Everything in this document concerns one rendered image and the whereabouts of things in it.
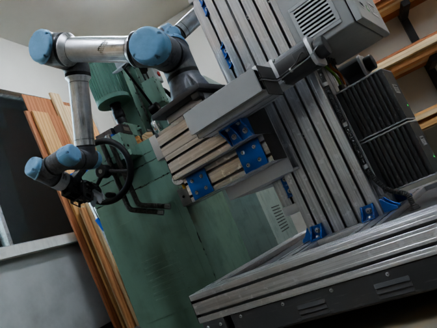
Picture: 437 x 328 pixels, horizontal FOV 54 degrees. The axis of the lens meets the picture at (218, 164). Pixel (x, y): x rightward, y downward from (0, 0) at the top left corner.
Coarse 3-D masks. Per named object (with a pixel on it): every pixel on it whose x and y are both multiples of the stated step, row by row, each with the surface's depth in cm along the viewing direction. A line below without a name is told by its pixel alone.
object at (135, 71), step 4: (132, 68) 242; (136, 68) 243; (132, 72) 242; (136, 72) 241; (140, 72) 246; (132, 76) 242; (136, 76) 241; (140, 76) 244; (136, 80) 241; (140, 80) 241; (144, 80) 246; (140, 84) 240; (140, 92) 240; (144, 92) 239; (140, 96) 240; (144, 100) 239; (144, 104) 239; (148, 104) 238; (148, 112) 238
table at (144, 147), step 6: (138, 144) 201; (144, 144) 200; (150, 144) 199; (132, 150) 193; (138, 150) 198; (144, 150) 200; (150, 150) 199; (120, 156) 193; (132, 156) 194; (138, 156) 199; (114, 162) 194; (84, 174) 210; (90, 174) 209; (90, 180) 209
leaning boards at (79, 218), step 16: (32, 96) 374; (32, 112) 357; (48, 112) 383; (64, 112) 398; (32, 128) 350; (48, 128) 363; (64, 128) 389; (96, 128) 431; (48, 144) 353; (64, 144) 377; (64, 208) 338; (80, 208) 334; (80, 224) 339; (96, 224) 335; (80, 240) 334; (96, 240) 331; (96, 256) 336; (112, 256) 332; (96, 272) 332; (112, 272) 329; (112, 288) 328; (112, 304) 330; (128, 304) 324; (112, 320) 322; (128, 320) 319
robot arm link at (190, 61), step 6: (174, 36) 147; (180, 36) 148; (180, 42) 146; (186, 42) 150; (186, 48) 147; (186, 54) 146; (180, 60) 143; (186, 60) 146; (192, 60) 148; (180, 66) 145; (186, 66) 145; (168, 72) 146
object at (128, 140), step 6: (114, 138) 194; (120, 138) 193; (126, 138) 197; (132, 138) 203; (108, 144) 195; (126, 144) 194; (132, 144) 200; (108, 150) 195; (102, 156) 196; (102, 162) 196
